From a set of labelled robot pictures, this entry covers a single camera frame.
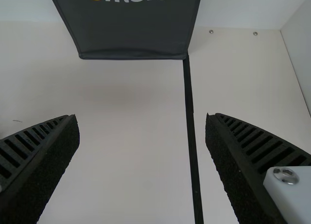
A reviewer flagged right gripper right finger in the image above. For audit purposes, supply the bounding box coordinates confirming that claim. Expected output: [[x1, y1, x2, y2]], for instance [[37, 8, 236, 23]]
[[205, 112, 311, 224]]

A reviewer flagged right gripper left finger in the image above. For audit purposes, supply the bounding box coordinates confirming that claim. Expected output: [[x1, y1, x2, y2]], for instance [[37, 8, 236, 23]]
[[0, 114, 81, 224]]

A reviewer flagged black strip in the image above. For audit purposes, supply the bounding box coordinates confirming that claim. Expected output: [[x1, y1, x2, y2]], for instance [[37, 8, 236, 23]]
[[182, 54, 205, 224]]

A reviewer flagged dark grey bag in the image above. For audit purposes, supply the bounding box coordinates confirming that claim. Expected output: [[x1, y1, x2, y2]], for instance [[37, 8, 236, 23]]
[[47, 0, 203, 61]]

